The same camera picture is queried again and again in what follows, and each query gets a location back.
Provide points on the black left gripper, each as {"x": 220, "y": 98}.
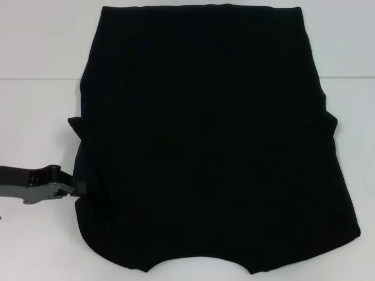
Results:
{"x": 14, "y": 181}

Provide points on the black t-shirt with FREE print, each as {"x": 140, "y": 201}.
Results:
{"x": 205, "y": 117}

